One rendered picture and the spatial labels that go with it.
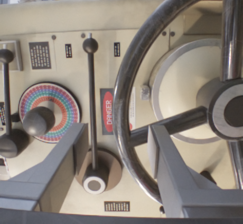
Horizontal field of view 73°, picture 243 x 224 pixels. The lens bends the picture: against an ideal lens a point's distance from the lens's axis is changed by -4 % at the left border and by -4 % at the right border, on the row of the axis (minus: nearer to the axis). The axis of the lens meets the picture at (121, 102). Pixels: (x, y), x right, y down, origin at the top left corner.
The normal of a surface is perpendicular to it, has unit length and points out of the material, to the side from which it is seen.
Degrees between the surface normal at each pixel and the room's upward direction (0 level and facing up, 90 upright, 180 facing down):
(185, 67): 70
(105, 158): 90
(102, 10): 90
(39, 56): 90
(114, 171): 90
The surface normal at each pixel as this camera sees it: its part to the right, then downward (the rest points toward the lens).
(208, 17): -0.03, 0.25
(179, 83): -0.47, 0.02
